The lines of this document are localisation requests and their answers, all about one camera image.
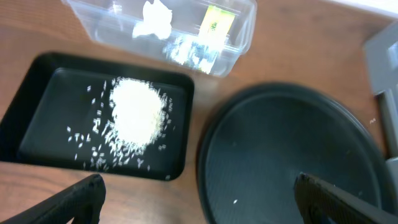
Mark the crumpled silver foil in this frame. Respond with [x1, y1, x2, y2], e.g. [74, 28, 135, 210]
[162, 35, 220, 74]

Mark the pile of white rice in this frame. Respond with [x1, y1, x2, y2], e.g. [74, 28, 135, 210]
[65, 77, 175, 174]

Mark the black square bin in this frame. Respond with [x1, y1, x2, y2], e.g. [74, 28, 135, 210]
[1, 52, 195, 180]

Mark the grey dishwasher rack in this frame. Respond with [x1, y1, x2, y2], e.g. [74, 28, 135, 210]
[364, 22, 397, 185]

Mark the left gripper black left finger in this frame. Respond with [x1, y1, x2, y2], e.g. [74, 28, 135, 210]
[2, 174, 106, 224]

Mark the yellow snack wrapper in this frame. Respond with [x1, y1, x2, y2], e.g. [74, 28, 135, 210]
[198, 5, 235, 51]

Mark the round black tray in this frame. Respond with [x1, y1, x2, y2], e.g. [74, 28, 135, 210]
[197, 83, 397, 223]

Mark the white tissue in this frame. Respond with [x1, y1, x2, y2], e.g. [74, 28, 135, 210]
[132, 0, 172, 40]

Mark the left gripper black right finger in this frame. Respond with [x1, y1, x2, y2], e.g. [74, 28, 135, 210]
[294, 173, 397, 224]

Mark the clear plastic bin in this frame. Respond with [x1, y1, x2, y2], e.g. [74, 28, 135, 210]
[63, 0, 257, 77]

